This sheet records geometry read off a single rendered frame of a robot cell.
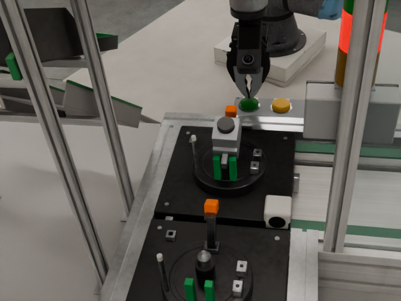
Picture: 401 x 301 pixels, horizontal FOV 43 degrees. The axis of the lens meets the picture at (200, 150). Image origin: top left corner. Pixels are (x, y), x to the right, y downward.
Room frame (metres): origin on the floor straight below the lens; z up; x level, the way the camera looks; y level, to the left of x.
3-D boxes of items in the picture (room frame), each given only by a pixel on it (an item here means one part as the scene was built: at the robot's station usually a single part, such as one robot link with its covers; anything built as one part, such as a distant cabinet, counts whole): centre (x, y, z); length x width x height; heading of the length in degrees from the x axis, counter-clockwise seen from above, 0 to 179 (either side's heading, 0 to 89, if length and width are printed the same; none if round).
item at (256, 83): (0.92, -0.14, 1.02); 0.06 x 0.03 x 0.09; 166
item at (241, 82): (0.93, -0.11, 1.02); 0.06 x 0.03 x 0.09; 166
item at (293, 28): (1.26, -0.23, 0.96); 0.15 x 0.15 x 0.10
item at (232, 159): (0.65, -0.05, 1.01); 0.01 x 0.01 x 0.05; 76
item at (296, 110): (0.89, -0.19, 0.93); 0.21 x 0.07 x 0.06; 76
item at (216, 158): (0.66, -0.03, 1.01); 0.01 x 0.01 x 0.05; 76
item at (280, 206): (0.58, -0.12, 0.97); 0.05 x 0.05 x 0.04; 76
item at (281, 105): (0.89, -0.19, 0.96); 0.04 x 0.04 x 0.02
